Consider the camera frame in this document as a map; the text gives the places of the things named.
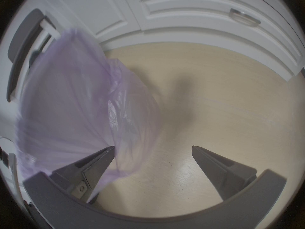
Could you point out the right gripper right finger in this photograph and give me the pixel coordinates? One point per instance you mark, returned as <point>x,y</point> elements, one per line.
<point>221,173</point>

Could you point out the white wardrobe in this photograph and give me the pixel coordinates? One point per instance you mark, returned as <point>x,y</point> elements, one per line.
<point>190,8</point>

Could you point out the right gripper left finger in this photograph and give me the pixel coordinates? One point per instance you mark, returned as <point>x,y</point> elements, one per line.
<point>95,170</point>

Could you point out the purple plastic bag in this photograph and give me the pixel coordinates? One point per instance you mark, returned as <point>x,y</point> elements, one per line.
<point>71,104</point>

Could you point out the white chair dark grey seat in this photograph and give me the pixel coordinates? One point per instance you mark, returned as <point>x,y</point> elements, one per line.
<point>21,46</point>

